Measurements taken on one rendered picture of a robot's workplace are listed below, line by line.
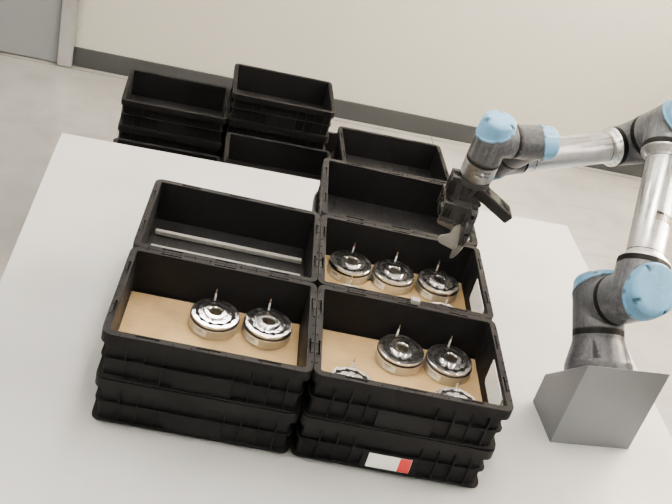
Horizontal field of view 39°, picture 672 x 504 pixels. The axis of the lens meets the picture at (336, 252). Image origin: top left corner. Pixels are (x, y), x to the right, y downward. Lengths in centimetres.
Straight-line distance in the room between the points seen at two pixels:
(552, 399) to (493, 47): 308
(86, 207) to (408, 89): 281
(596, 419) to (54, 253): 132
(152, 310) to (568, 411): 93
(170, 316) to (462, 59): 330
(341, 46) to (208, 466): 335
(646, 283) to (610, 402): 29
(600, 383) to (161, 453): 94
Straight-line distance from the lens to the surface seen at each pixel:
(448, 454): 195
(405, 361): 200
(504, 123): 200
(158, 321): 199
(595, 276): 222
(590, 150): 230
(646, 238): 216
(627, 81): 533
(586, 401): 217
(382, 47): 496
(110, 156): 281
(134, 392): 186
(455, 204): 209
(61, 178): 267
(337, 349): 202
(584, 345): 219
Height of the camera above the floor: 206
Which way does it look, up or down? 32 degrees down
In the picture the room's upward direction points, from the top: 16 degrees clockwise
